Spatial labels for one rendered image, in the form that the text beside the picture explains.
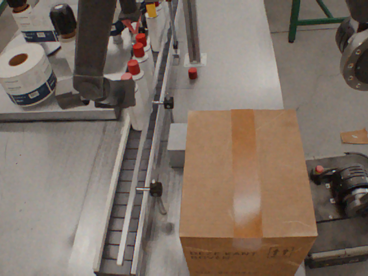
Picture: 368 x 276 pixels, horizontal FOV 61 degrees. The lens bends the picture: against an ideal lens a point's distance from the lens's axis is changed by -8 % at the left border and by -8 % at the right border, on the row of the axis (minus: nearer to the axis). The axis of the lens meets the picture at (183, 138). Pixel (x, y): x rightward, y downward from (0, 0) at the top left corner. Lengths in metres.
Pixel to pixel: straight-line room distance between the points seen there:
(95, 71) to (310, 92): 2.04
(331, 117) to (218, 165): 1.77
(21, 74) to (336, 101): 2.00
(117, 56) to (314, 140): 1.35
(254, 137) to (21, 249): 0.71
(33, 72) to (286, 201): 0.95
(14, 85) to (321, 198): 1.39
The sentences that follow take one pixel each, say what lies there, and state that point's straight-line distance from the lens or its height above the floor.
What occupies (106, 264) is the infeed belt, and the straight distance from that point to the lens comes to 0.87.
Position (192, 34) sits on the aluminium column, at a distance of 1.29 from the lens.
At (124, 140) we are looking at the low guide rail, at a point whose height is 0.91.
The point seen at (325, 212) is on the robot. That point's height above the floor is 0.26.
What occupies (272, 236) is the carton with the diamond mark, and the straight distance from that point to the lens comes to 0.59.
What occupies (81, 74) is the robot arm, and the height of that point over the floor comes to 1.30.
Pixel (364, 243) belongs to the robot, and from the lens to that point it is 1.65.
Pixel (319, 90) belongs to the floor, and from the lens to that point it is 2.55.
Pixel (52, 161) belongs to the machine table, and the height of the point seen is 0.83.
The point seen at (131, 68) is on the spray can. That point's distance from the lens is 0.98.
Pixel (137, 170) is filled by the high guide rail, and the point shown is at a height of 0.96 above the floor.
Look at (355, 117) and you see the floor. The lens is 2.43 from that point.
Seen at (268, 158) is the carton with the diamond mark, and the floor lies 1.12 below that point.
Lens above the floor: 1.66
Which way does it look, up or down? 50 degrees down
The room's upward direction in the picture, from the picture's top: 9 degrees counter-clockwise
